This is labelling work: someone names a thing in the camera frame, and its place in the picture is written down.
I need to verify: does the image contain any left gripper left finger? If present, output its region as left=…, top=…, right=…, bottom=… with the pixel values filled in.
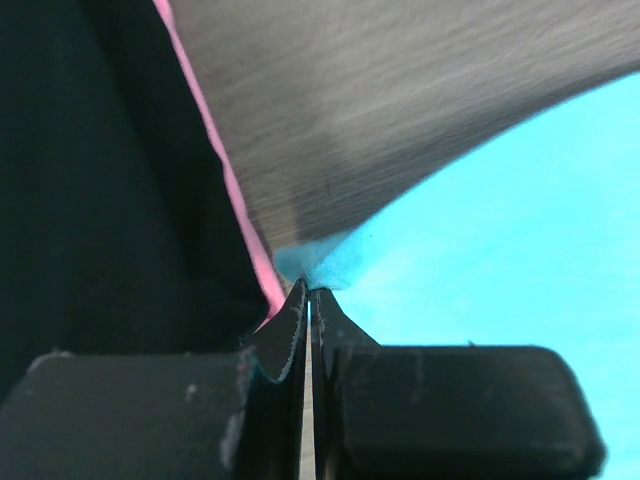
left=1, top=281, right=308, bottom=479

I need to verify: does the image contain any folded black t shirt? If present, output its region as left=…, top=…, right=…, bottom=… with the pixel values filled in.
left=1, top=1, right=269, bottom=392

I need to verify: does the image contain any folded pink t shirt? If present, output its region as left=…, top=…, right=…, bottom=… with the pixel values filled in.
left=154, top=0, right=285, bottom=329

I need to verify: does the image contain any turquoise t shirt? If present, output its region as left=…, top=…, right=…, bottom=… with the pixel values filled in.
left=275, top=74, right=639, bottom=479

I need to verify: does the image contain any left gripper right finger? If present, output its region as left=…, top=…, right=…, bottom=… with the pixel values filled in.
left=309, top=289, right=607, bottom=479

